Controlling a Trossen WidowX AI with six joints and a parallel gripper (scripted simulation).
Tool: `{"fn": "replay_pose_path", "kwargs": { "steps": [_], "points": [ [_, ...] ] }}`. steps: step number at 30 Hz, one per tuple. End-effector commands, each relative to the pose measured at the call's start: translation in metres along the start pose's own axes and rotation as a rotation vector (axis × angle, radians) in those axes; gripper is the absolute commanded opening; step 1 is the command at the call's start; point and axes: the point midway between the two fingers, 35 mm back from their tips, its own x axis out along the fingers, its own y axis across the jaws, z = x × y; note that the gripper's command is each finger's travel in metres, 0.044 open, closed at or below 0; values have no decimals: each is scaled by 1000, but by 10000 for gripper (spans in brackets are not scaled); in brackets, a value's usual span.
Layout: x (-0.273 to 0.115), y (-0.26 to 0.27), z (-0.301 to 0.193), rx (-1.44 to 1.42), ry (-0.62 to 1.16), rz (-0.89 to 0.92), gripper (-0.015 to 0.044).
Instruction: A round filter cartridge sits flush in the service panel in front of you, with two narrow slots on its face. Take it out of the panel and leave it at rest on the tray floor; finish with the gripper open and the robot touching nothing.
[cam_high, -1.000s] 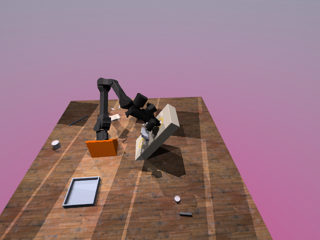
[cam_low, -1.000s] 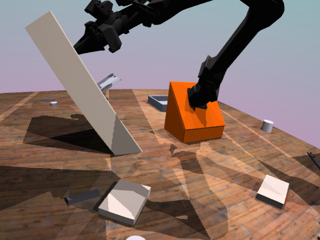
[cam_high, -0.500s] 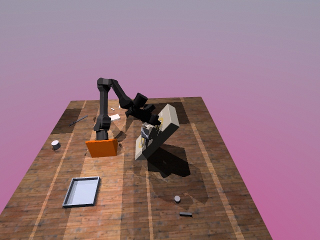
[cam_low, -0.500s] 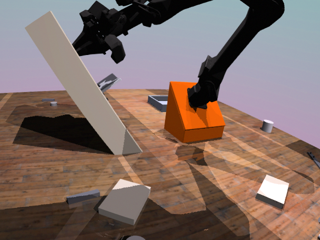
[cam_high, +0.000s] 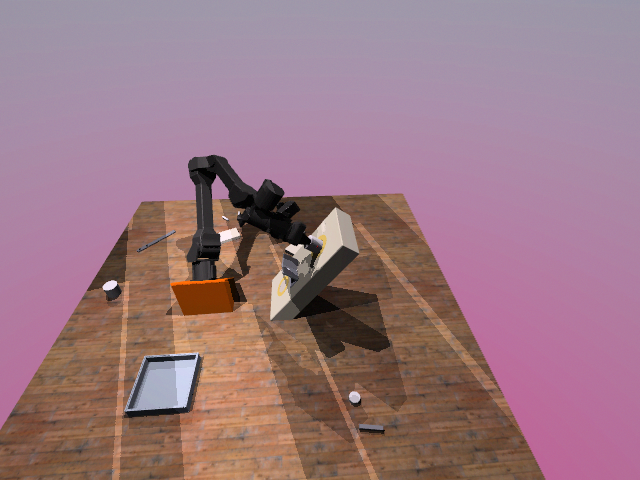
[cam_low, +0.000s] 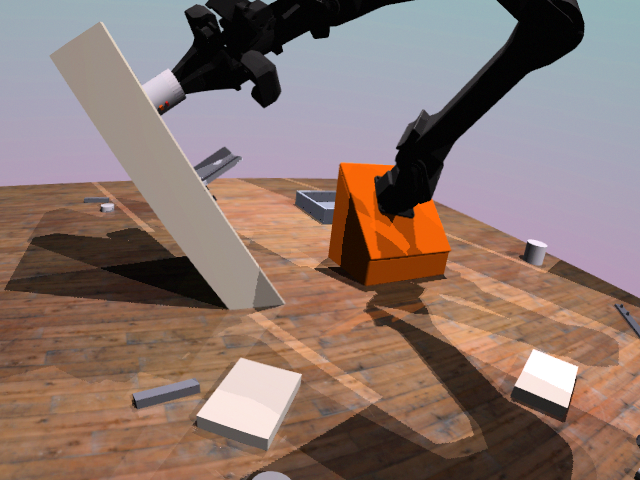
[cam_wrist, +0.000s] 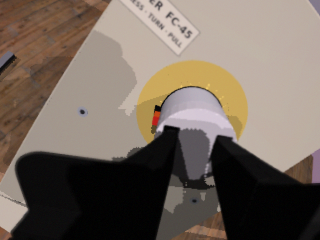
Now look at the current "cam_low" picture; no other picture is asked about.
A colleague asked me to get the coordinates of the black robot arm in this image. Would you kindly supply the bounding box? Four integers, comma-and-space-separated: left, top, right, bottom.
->
205, 0, 585, 219

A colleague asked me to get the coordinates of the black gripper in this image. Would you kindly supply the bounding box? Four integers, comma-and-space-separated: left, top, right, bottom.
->
171, 4, 289, 109

